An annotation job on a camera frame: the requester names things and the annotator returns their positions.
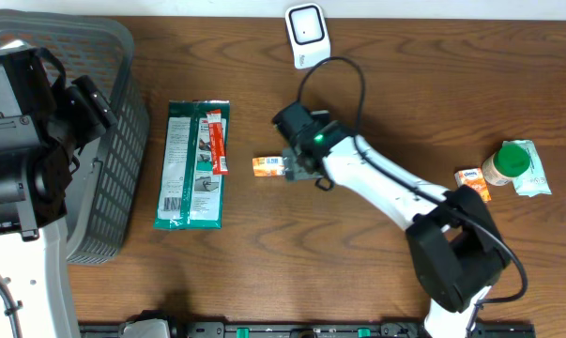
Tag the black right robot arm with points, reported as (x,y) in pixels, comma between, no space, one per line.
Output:
(456,250)

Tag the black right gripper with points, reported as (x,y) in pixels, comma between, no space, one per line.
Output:
(294,168)

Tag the red and white package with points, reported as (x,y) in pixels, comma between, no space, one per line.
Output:
(217,147)

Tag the green lidded small jar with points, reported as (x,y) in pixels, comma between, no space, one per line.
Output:
(505,165)

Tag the grey plastic mesh basket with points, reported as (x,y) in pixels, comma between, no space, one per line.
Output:
(100,195)

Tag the mint green wipes packet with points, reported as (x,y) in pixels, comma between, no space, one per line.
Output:
(533,181)

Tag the orange tissue pack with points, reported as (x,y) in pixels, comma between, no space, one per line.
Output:
(271,166)
(473,178)

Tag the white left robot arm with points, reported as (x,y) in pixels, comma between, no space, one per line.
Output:
(46,120)

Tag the white barcode scanner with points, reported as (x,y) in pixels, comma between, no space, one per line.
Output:
(308,34)

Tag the dark green package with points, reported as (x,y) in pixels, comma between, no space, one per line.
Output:
(191,194)

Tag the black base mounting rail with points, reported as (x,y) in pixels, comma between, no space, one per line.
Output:
(158,324)

